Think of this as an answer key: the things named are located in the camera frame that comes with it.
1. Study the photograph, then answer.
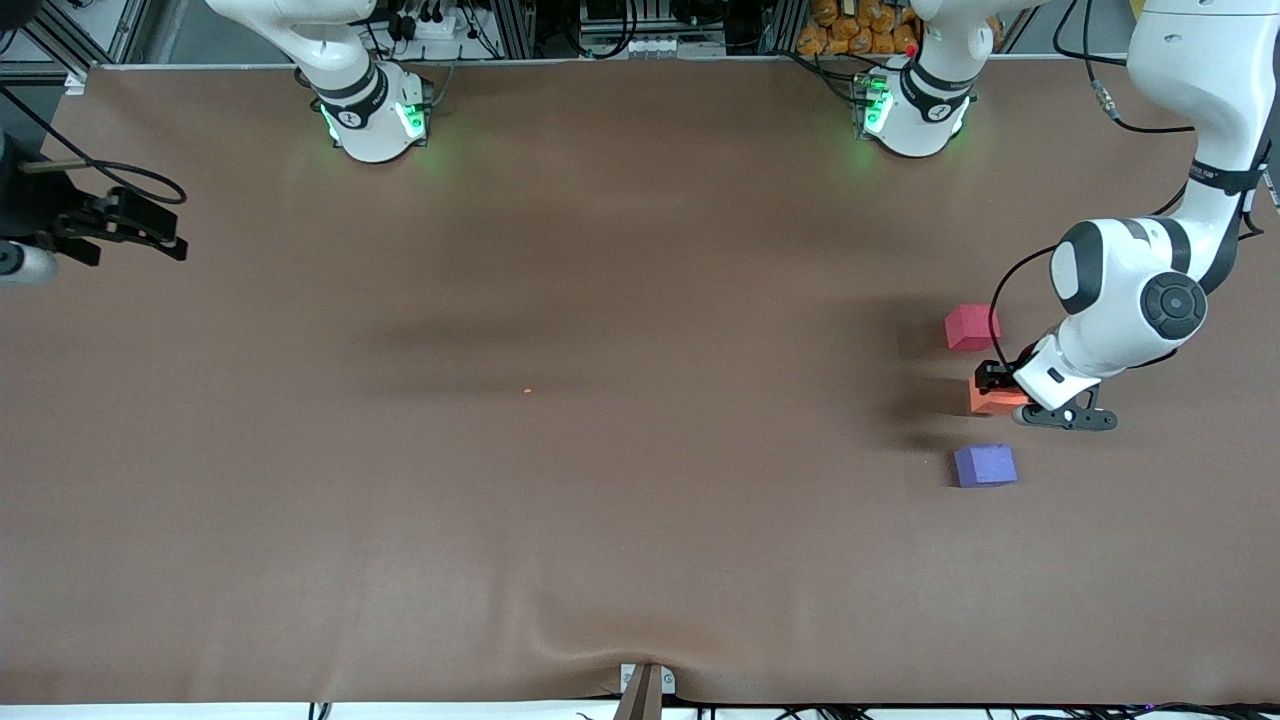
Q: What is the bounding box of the orange foam block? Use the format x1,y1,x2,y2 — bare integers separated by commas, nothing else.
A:
967,374,1032,416

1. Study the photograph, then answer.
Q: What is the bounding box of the red foam block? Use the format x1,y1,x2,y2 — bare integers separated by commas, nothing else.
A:
944,304,1002,352

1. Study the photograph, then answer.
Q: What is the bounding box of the purple foam block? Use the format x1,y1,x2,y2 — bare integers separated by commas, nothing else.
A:
953,443,1019,489

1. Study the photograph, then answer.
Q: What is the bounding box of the white power strip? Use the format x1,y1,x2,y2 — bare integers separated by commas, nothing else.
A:
398,8,463,43

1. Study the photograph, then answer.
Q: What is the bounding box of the bag of orange objects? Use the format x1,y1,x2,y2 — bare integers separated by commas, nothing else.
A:
796,0,921,57

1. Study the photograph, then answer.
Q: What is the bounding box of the brown table cover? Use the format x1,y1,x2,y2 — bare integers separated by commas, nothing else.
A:
0,55,1280,707

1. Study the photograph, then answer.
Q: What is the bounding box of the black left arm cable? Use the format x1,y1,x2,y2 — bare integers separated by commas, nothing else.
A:
987,0,1273,379

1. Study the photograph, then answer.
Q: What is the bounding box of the metal bracket with brown post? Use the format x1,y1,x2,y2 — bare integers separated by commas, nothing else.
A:
612,662,678,720

